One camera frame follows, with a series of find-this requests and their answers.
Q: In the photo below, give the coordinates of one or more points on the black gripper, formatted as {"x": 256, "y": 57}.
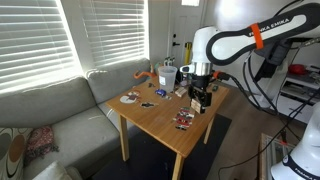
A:
{"x": 200, "y": 82}

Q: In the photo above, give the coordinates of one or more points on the white window blind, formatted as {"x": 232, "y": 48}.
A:
{"x": 116, "y": 30}
{"x": 33, "y": 43}

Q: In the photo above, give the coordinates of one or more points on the white floor stand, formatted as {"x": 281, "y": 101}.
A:
{"x": 260, "y": 101}

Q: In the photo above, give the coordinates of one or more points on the yellow black post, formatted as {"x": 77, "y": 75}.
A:
{"x": 188, "y": 51}

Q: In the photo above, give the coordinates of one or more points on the white cushion with circles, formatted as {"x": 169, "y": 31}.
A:
{"x": 11, "y": 153}

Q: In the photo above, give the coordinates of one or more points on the dark rug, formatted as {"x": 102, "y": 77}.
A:
{"x": 150, "y": 163}

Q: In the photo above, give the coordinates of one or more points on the red object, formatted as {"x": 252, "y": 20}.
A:
{"x": 297, "y": 69}

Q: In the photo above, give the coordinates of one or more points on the grey fabric sofa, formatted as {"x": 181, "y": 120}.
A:
{"x": 66, "y": 110}

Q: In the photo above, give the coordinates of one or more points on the light wooden table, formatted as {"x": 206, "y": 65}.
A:
{"x": 156, "y": 120}

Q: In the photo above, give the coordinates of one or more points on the blue toy car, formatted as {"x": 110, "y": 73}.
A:
{"x": 160, "y": 92}

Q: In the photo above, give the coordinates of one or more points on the white plastic bucket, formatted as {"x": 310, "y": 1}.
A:
{"x": 167, "y": 80}

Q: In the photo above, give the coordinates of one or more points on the small dark sticker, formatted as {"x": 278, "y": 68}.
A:
{"x": 148, "y": 104}

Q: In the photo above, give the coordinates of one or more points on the white door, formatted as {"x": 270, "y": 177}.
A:
{"x": 183, "y": 23}

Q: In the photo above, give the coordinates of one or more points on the plain wooden block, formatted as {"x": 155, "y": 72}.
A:
{"x": 178, "y": 93}
{"x": 197, "y": 106}
{"x": 183, "y": 90}

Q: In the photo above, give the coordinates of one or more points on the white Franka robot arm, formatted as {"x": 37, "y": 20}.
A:
{"x": 233, "y": 40}

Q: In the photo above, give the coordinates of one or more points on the black hanging cloth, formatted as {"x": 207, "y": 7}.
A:
{"x": 271, "y": 56}

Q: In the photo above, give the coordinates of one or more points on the orange curved tool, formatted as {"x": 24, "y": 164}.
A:
{"x": 144, "y": 74}

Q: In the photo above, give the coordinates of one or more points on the white shelf unit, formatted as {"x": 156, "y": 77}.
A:
{"x": 296, "y": 100}

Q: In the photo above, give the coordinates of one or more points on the red paisley cushion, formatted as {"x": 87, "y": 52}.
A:
{"x": 40, "y": 141}

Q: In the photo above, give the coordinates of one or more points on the plain white cushion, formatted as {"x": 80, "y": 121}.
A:
{"x": 53, "y": 171}

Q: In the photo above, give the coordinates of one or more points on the aluminium frame base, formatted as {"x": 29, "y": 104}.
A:
{"x": 266, "y": 156}

